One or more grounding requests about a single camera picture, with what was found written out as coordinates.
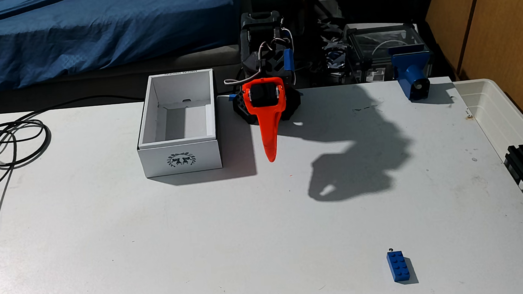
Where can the blue toy brick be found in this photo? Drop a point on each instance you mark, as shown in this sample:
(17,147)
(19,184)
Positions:
(397,266)

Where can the white cardboard box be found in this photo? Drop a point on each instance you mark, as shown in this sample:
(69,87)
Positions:
(198,160)

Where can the dark machine with fan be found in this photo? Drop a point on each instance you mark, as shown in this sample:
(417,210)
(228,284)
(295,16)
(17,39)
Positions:
(334,54)

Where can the blue bed sheet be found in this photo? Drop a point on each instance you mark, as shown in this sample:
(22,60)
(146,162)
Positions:
(97,29)

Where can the white plastic bin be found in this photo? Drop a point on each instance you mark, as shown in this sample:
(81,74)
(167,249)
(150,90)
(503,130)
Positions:
(493,103)

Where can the wooden cabinet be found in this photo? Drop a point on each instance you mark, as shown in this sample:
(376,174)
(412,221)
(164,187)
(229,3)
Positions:
(510,19)

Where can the grey bed frame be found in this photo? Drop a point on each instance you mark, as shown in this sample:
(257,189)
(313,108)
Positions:
(146,74)

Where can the clear acrylic enclosure box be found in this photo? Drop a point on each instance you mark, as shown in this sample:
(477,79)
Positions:
(383,41)

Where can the blue printed clamp mount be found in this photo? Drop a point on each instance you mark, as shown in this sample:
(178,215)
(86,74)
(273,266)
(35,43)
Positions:
(410,74)

